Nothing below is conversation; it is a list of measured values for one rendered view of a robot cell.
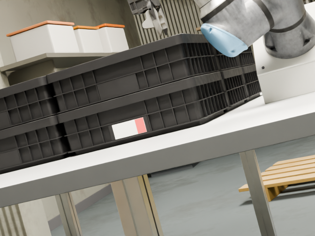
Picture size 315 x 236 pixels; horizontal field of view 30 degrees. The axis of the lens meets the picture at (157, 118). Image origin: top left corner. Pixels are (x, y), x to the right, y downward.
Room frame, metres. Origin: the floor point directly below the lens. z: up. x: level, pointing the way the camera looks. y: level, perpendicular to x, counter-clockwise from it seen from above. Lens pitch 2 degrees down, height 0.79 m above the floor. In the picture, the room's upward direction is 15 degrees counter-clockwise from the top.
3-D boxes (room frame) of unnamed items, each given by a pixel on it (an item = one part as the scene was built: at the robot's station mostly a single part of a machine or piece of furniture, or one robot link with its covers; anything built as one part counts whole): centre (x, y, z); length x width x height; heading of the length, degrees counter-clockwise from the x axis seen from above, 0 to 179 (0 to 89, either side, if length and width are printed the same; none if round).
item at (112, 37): (5.45, 0.33, 1.41); 0.48 x 0.40 x 0.27; 163
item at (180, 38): (1.64, 0.03, 0.92); 0.40 x 0.30 x 0.02; 69
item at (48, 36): (4.38, 0.66, 1.40); 0.43 x 0.36 x 0.24; 163
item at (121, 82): (1.64, 0.03, 0.87); 0.40 x 0.30 x 0.11; 69
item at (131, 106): (1.64, 0.03, 0.76); 0.40 x 0.30 x 0.12; 69
